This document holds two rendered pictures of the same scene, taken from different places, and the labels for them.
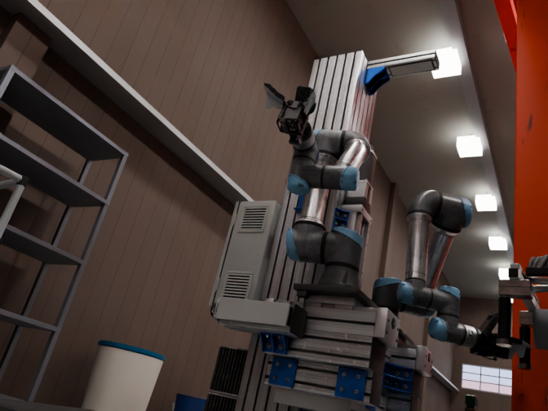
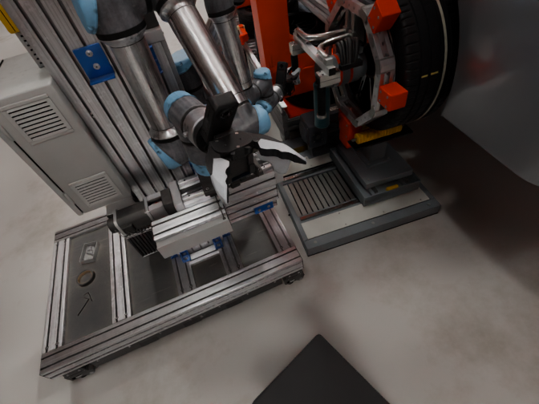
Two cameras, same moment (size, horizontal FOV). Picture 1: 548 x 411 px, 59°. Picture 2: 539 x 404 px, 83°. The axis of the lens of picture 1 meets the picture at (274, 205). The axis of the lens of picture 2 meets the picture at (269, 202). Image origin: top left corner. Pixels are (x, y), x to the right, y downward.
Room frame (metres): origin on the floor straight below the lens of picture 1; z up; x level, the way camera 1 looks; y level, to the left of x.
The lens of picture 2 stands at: (0.88, 0.28, 1.56)
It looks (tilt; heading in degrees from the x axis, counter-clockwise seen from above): 48 degrees down; 314
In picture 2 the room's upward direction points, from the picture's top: 12 degrees counter-clockwise
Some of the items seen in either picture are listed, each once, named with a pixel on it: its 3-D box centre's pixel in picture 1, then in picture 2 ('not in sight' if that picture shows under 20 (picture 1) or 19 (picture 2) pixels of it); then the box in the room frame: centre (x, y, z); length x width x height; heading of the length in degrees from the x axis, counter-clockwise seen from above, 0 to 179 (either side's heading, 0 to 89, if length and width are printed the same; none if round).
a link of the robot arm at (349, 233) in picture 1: (342, 249); not in sight; (1.59, -0.27, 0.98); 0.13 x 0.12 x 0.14; 71
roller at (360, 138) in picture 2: not in sight; (378, 132); (1.27, -1.06, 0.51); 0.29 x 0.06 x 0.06; 51
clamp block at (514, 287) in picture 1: (515, 289); (327, 76); (1.43, -0.79, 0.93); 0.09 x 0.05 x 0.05; 51
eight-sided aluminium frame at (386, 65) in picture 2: not in sight; (354, 65); (1.43, -1.06, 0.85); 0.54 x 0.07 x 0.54; 141
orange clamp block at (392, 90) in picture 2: not in sight; (391, 96); (1.18, -0.86, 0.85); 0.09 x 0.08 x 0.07; 141
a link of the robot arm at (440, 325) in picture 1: (446, 329); (266, 103); (1.68, -0.69, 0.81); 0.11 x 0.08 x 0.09; 95
